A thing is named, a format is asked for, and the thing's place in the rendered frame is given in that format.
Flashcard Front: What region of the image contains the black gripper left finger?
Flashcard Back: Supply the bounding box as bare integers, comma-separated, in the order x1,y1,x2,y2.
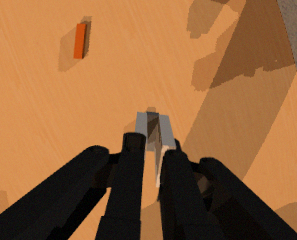
0,112,147,240

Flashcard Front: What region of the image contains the orange rod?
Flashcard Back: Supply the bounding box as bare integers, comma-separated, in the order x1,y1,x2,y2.
73,24,87,59

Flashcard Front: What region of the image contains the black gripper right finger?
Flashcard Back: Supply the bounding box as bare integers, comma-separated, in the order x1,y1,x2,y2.
154,114,297,240

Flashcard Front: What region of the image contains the grey rod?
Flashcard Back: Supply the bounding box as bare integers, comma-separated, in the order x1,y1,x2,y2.
146,111,159,152

